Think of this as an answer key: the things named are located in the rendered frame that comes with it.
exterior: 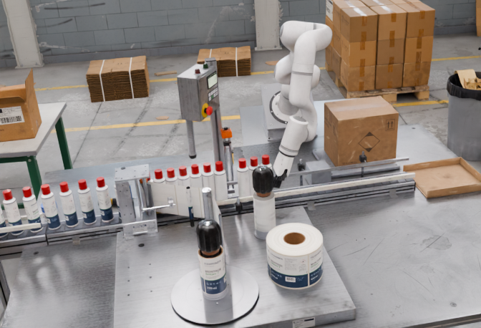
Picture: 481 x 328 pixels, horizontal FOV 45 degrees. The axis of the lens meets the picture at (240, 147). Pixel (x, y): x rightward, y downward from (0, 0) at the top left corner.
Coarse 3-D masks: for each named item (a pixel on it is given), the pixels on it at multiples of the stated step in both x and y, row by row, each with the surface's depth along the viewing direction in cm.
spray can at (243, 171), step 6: (240, 162) 248; (240, 168) 249; (246, 168) 249; (240, 174) 249; (246, 174) 250; (240, 180) 251; (246, 180) 251; (240, 186) 252; (246, 186) 252; (240, 192) 253; (246, 192) 253
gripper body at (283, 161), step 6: (282, 156) 249; (288, 156) 248; (294, 156) 250; (276, 162) 255; (282, 162) 248; (288, 162) 248; (276, 168) 253; (282, 168) 249; (288, 168) 249; (276, 174) 252; (288, 174) 251
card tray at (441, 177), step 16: (448, 160) 283; (464, 160) 281; (416, 176) 276; (432, 176) 276; (448, 176) 275; (464, 176) 274; (480, 176) 268; (432, 192) 258; (448, 192) 259; (464, 192) 261
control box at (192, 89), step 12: (192, 72) 236; (204, 72) 235; (180, 84) 234; (192, 84) 231; (204, 84) 234; (216, 84) 244; (180, 96) 236; (192, 96) 234; (204, 96) 236; (216, 96) 246; (180, 108) 239; (192, 108) 236; (204, 108) 237; (216, 108) 247; (192, 120) 239
